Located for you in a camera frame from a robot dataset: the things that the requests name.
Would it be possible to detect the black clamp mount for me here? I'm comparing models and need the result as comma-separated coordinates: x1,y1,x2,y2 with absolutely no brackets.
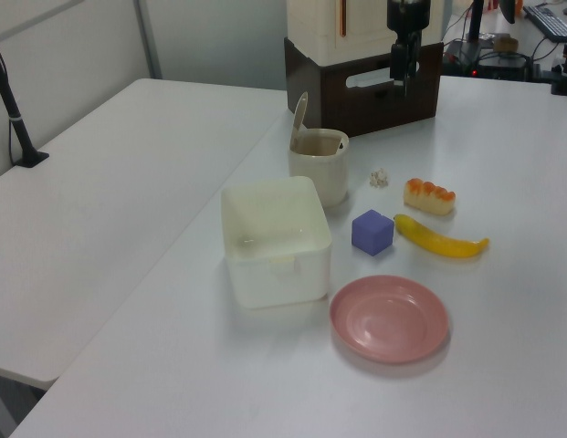
548,39,567,96

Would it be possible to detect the white square plastic bin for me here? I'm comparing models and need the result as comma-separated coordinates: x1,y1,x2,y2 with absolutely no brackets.
220,175,334,312

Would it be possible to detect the dark brown plastic crate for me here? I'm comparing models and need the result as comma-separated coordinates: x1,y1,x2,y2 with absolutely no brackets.
283,36,445,139

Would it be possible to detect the black electronics box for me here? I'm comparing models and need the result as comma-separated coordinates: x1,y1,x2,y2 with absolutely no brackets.
473,51,531,81

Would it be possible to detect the pink plastic plate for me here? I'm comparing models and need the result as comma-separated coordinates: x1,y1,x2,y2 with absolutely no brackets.
329,274,451,365

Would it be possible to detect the black camera stand pole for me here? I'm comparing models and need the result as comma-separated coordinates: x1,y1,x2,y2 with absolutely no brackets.
0,33,51,170

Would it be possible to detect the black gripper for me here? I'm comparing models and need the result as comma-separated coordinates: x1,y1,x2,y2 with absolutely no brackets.
390,30,423,98

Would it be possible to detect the purple cube block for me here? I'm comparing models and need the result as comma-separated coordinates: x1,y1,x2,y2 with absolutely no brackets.
351,208,396,258

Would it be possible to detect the beige cylindrical container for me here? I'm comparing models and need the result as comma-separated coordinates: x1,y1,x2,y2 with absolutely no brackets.
288,128,352,210

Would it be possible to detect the beige plastic spoon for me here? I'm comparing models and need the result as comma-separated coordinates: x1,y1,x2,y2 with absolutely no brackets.
289,91,310,154

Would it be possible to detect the toy bread loaf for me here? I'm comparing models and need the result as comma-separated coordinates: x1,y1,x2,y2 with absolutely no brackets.
402,178,458,217

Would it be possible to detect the black monitor stand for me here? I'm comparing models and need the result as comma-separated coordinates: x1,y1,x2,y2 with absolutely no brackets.
464,0,488,45

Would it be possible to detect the black keyboard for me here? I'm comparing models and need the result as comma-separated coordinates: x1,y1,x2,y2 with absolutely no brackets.
521,4,567,40

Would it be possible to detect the yellow toy banana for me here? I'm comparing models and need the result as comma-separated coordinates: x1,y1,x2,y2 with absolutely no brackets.
393,213,491,260

